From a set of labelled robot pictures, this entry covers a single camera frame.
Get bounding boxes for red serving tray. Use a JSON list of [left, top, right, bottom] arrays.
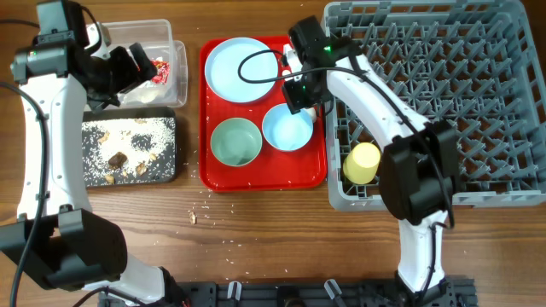
[[199, 38, 327, 192]]

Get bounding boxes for green bowl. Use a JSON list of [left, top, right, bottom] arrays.
[[210, 118, 263, 167]]

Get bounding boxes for clear plastic bin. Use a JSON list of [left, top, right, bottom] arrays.
[[102, 19, 188, 108]]

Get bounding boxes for yellow cup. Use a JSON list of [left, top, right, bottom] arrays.
[[342, 142, 380, 184]]

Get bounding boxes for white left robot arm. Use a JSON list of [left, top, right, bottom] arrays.
[[1, 1, 187, 306]]

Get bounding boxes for white napkin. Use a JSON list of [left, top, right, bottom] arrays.
[[118, 81, 170, 105]]

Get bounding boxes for red snack wrapper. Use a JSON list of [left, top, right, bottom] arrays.
[[151, 60, 171, 84]]

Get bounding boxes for rice and food waste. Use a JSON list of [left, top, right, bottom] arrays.
[[81, 117, 177, 187]]

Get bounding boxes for black mounting rail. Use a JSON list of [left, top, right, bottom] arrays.
[[97, 278, 479, 307]]

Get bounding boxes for black waste tray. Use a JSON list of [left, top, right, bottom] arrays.
[[79, 107, 178, 188]]

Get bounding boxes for food scrap on table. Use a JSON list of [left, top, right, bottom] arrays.
[[189, 211, 197, 225]]

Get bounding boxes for white plastic spoon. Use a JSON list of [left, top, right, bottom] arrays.
[[305, 107, 317, 123]]

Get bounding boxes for light blue bowl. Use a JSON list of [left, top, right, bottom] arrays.
[[262, 104, 314, 152]]

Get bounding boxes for grey dishwasher rack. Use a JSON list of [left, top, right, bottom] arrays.
[[321, 0, 545, 207]]

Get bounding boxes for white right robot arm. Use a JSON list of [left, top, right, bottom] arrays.
[[272, 16, 461, 306]]

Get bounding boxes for light blue plate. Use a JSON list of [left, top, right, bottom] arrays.
[[204, 38, 279, 103]]

